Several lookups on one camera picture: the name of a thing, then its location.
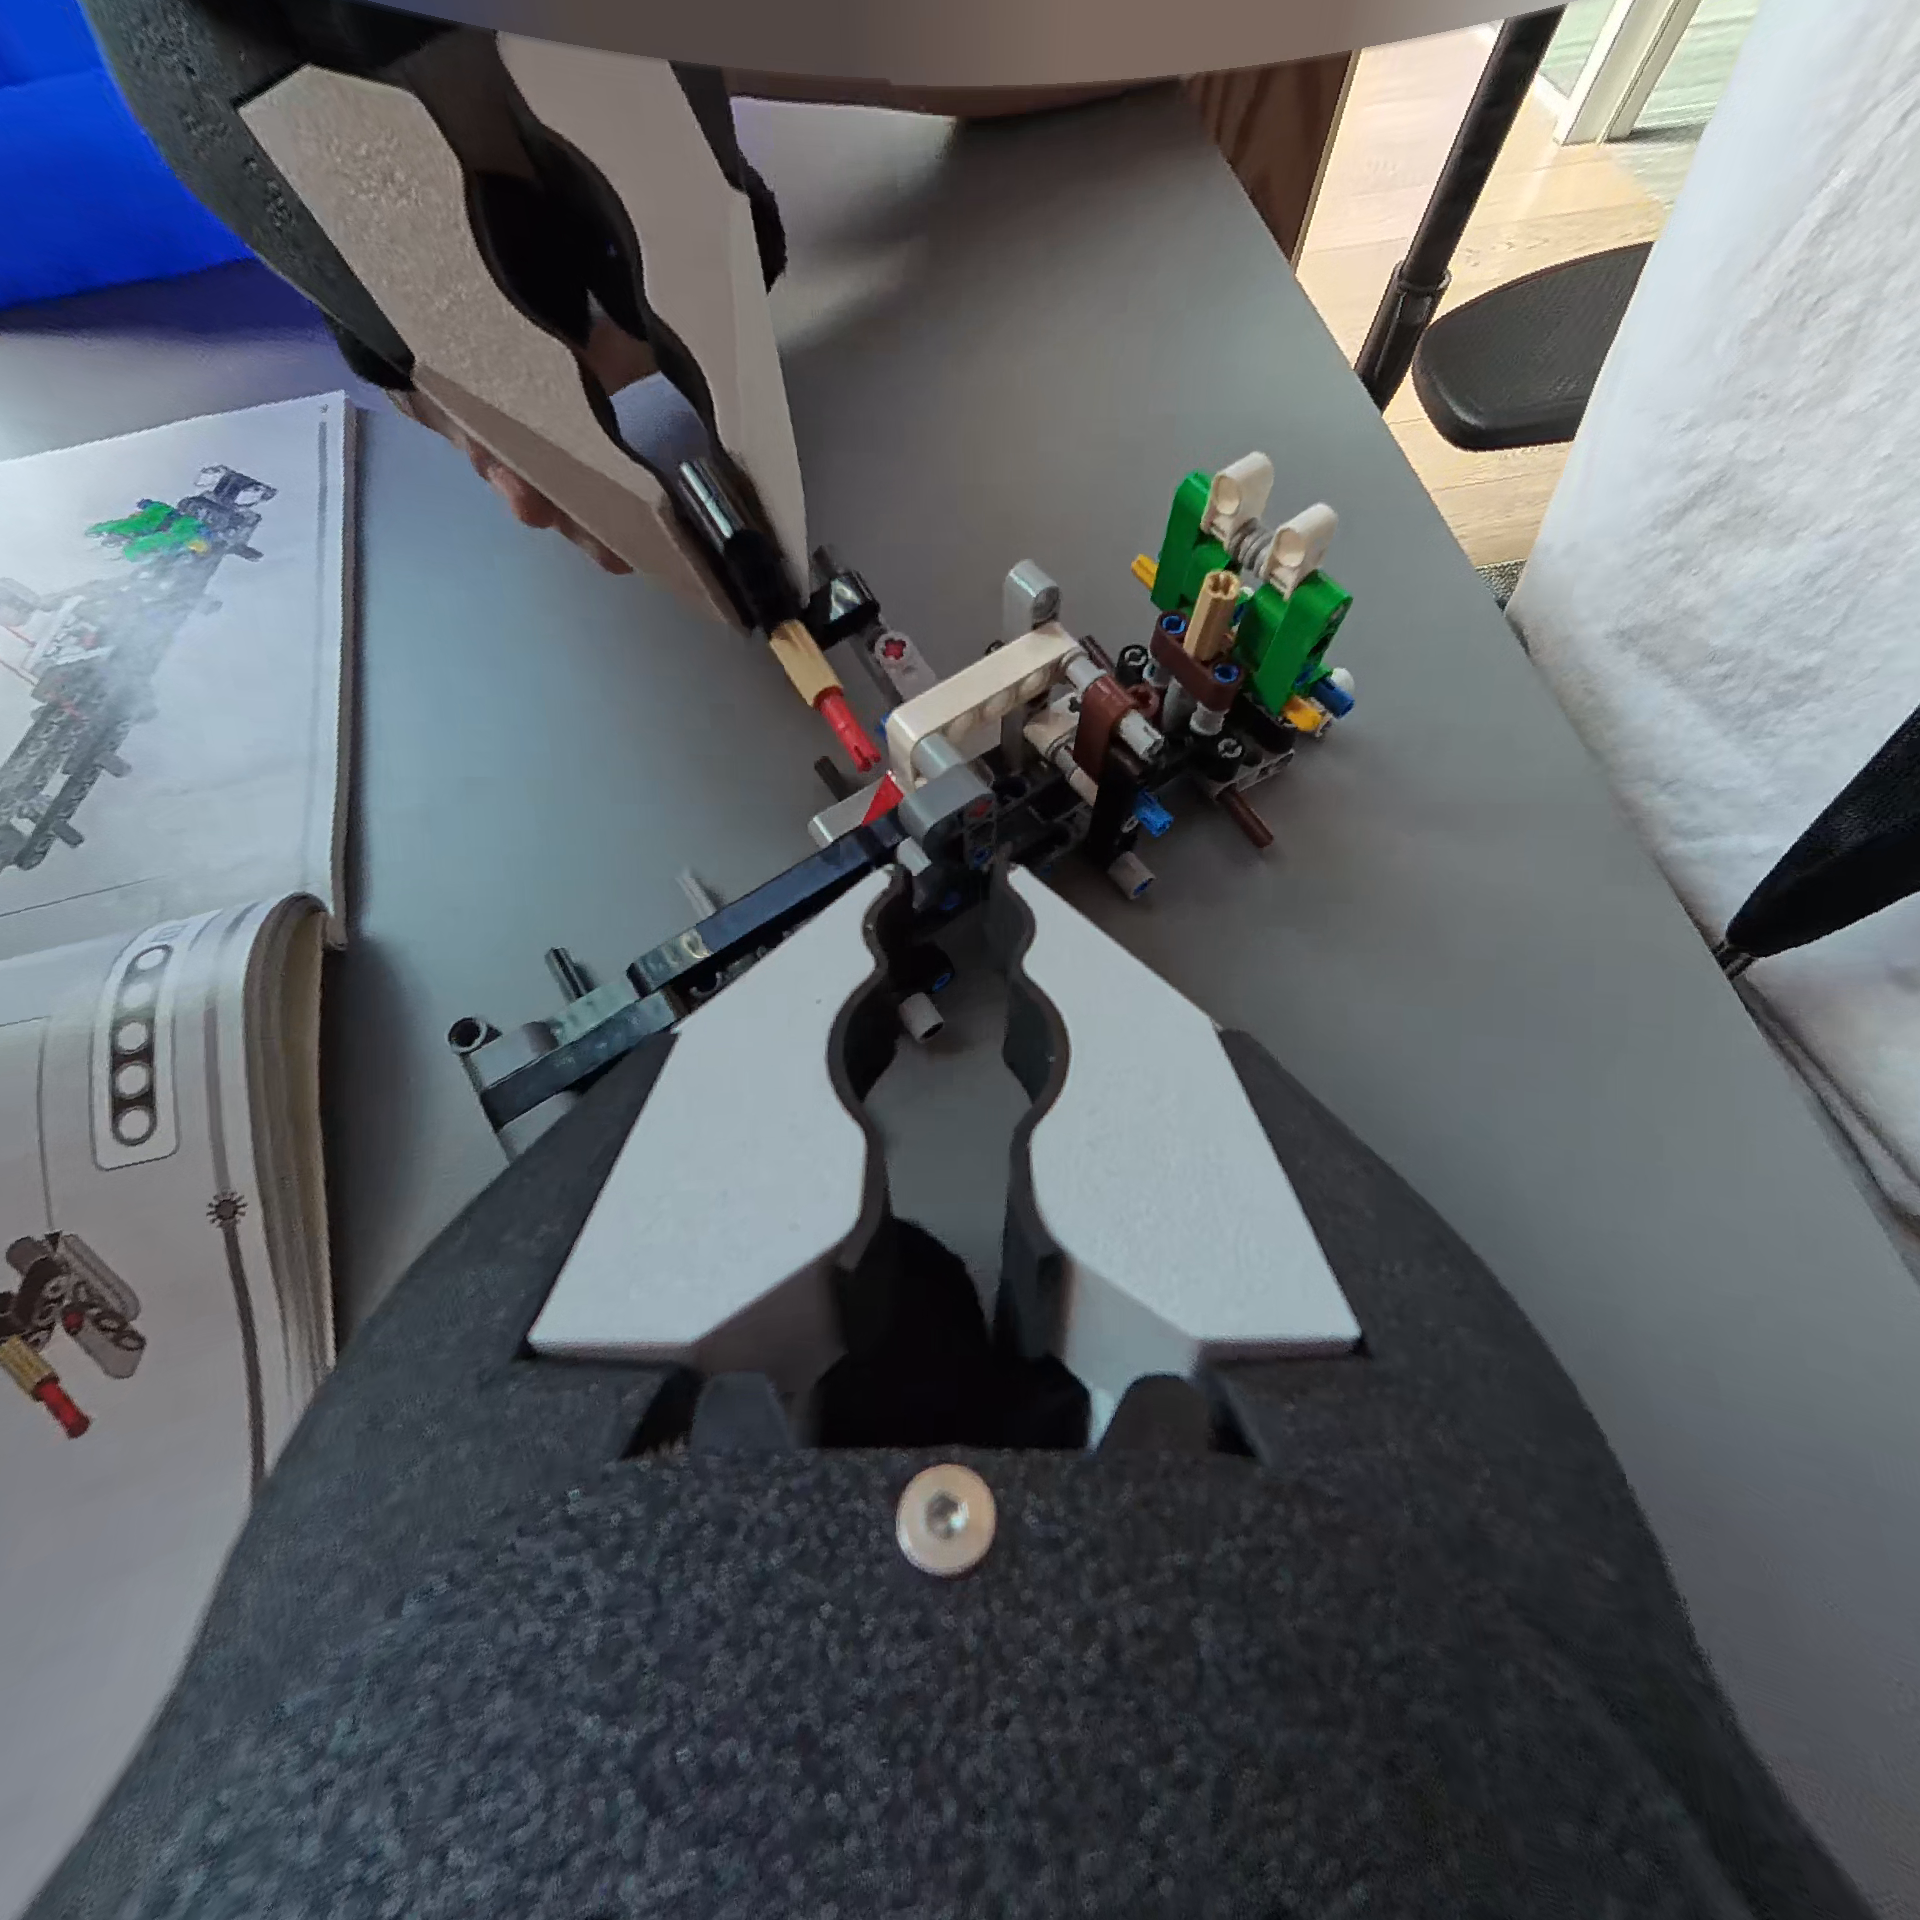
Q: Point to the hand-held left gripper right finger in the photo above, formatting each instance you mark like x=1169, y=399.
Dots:
x=1184, y=1186

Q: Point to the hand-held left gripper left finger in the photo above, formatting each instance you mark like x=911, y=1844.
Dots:
x=720, y=1186

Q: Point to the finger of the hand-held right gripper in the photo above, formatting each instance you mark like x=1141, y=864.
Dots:
x=704, y=271
x=389, y=224

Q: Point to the black lego piece with red axle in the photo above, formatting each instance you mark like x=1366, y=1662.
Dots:
x=804, y=653

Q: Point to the partly built lego model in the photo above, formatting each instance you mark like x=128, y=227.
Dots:
x=975, y=706

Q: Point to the lego instruction booklet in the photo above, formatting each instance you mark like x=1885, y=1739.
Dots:
x=165, y=675

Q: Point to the person's right hand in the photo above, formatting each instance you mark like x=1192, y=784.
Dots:
x=548, y=504

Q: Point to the blue plastic bin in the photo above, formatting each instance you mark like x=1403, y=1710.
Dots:
x=107, y=224

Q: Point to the brown wooden panel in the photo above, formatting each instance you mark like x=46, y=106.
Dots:
x=1277, y=150

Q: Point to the black chair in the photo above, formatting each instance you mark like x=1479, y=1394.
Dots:
x=1547, y=346

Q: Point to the person's white shirt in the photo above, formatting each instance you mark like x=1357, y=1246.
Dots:
x=1756, y=524

